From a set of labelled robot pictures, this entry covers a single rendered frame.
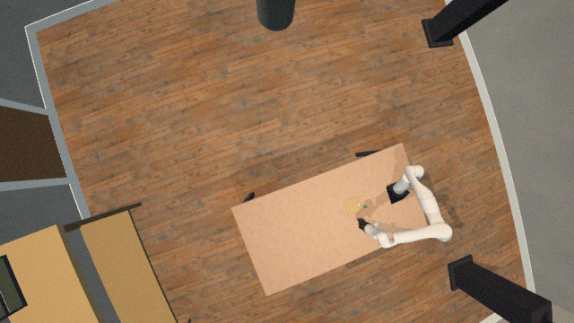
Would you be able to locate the tan square mat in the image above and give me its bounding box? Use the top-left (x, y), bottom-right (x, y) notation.
top-left (344, 196), bottom-right (362, 217)

